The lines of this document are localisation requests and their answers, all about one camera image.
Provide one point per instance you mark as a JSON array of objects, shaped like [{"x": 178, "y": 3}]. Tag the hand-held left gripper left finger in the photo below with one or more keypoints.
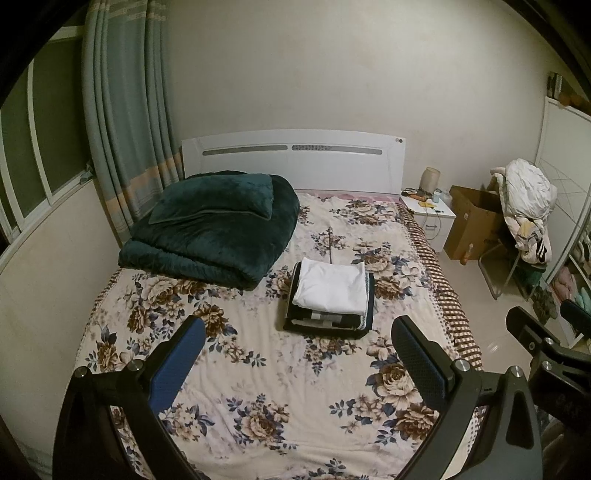
[{"x": 178, "y": 364}]

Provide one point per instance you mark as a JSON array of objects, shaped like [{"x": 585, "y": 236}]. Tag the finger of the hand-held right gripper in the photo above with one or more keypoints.
[
  {"x": 535, "y": 330},
  {"x": 579, "y": 314}
]

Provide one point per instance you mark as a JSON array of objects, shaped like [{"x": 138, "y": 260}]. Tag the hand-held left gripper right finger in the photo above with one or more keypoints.
[{"x": 408, "y": 346}]

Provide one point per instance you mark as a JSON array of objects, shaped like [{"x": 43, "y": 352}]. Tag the white t-shirt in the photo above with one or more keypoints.
[{"x": 330, "y": 288}]

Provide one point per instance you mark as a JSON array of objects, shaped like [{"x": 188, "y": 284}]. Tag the stack of folded dark clothes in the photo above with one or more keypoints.
[{"x": 323, "y": 323}]

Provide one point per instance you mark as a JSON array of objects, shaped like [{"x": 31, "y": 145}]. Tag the pile of light clothes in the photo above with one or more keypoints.
[{"x": 528, "y": 194}]

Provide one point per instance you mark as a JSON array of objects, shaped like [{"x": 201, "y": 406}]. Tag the pair of green slippers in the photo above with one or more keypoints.
[{"x": 544, "y": 304}]

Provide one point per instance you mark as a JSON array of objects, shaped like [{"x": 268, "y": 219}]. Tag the metal folding chair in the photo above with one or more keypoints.
[{"x": 498, "y": 272}]

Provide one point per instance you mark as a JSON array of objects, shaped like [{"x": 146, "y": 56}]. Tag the bed with floral sheet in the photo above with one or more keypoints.
[{"x": 258, "y": 378}]

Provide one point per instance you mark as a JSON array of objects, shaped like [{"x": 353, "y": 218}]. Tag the dark green folded blanket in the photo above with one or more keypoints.
[{"x": 203, "y": 244}]

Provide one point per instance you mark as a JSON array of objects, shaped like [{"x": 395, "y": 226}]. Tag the brown cardboard box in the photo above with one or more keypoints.
[{"x": 468, "y": 226}]

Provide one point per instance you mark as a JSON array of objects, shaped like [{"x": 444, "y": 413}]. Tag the white nightstand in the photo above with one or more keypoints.
[{"x": 434, "y": 221}]

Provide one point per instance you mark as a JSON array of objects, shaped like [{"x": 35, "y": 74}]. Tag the white wardrobe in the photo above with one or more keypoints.
[{"x": 565, "y": 184}]

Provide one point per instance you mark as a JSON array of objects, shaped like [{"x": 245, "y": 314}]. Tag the beige table lamp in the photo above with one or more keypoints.
[{"x": 430, "y": 179}]

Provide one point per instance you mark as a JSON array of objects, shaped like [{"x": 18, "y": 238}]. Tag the dark green pillow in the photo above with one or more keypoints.
[{"x": 212, "y": 196}]

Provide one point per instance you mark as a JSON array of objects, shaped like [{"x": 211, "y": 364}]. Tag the white headboard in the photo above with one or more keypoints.
[{"x": 295, "y": 159}]

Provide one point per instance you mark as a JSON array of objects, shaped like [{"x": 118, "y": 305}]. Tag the pale green curtain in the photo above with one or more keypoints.
[{"x": 129, "y": 115}]

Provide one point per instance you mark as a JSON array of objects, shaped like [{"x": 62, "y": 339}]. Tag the window with white frame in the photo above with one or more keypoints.
[{"x": 32, "y": 161}]

